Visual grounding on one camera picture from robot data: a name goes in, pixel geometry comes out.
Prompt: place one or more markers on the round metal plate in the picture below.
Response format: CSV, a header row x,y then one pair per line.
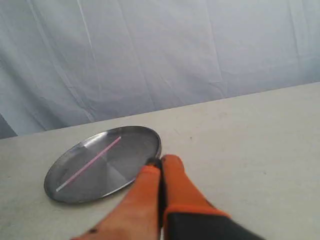
x,y
112,172

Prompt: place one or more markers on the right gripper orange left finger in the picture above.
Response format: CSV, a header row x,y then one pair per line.
x,y
136,217

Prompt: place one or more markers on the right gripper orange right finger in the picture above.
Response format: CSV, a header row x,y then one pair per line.
x,y
188,215

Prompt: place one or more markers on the pink plastic straw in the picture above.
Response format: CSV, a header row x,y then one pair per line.
x,y
88,164

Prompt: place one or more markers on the white backdrop cloth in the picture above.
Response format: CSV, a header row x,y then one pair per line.
x,y
70,62

